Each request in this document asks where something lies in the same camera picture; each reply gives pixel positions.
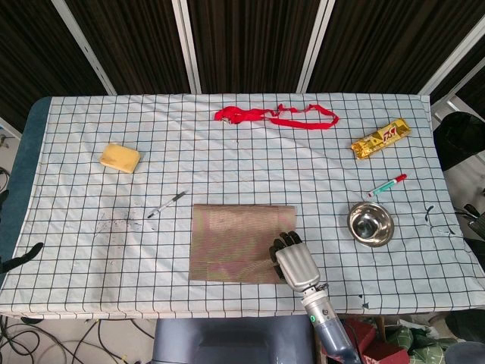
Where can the green marker with red cap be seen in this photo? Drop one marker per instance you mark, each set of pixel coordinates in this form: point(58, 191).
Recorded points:
point(386, 186)

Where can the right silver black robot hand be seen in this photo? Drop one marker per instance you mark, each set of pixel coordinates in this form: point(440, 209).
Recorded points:
point(299, 265)

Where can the yellow sponge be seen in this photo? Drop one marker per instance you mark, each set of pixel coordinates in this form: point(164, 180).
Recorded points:
point(119, 158)

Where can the grey-blue robot torso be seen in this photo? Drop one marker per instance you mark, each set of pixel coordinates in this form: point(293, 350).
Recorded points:
point(227, 341)

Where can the black chair back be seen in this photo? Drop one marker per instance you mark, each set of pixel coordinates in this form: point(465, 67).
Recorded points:
point(460, 140)

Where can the black metal frame piece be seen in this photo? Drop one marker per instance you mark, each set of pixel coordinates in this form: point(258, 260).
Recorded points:
point(473, 216)

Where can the green patterned cloth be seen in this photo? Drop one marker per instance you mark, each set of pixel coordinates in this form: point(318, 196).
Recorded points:
point(424, 349)

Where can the stainless steel bowl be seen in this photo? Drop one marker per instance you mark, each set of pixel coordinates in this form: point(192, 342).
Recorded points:
point(370, 225)

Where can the brown woven placemat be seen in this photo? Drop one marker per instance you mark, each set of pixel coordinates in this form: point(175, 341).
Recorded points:
point(227, 242)

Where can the gold snack package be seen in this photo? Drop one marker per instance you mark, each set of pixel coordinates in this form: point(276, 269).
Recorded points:
point(380, 139)

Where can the red box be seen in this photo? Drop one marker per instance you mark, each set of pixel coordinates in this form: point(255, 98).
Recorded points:
point(382, 356)

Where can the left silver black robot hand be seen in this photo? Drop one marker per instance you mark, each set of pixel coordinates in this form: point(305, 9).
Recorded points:
point(20, 258)

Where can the white checkered tablecloth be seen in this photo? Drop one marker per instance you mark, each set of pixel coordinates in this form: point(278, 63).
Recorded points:
point(113, 265)

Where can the black ballpoint pen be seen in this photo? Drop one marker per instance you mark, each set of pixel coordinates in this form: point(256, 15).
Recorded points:
point(166, 205)

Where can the white partition post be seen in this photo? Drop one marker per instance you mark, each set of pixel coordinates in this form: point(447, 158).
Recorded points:
point(313, 45)
point(81, 41)
point(187, 45)
point(451, 57)

